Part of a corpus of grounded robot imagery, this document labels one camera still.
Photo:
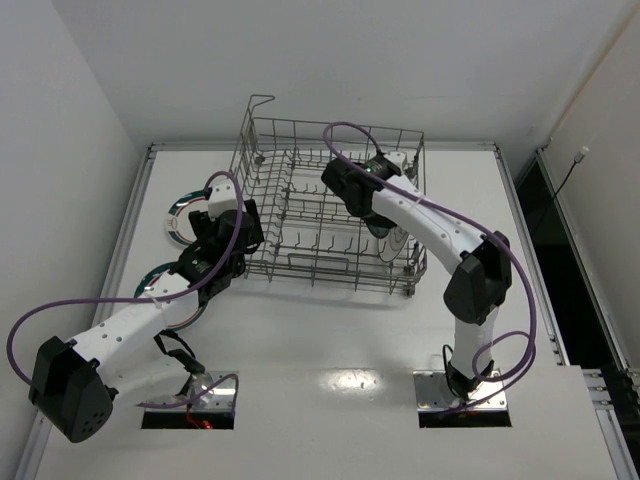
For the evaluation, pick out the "grey wire dish rack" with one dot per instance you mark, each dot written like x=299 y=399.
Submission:
x=309 y=234

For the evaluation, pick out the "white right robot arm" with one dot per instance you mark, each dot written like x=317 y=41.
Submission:
x=480 y=271

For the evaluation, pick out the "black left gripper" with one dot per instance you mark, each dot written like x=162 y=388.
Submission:
x=198 y=222

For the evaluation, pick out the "white plate green red rim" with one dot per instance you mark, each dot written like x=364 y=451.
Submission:
x=177 y=224

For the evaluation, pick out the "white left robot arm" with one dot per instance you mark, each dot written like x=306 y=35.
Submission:
x=122 y=361

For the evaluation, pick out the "large white plate blue rim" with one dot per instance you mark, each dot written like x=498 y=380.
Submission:
x=397 y=245

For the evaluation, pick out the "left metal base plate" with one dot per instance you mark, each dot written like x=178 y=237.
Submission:
x=209 y=392

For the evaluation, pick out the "small teal patterned plate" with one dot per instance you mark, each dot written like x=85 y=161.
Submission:
x=378 y=231

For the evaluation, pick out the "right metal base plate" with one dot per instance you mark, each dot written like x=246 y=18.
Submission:
x=433 y=394

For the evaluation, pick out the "metal base plate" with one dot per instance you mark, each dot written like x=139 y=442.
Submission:
x=209 y=392
x=433 y=394

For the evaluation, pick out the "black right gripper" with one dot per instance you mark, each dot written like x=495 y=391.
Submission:
x=377 y=221

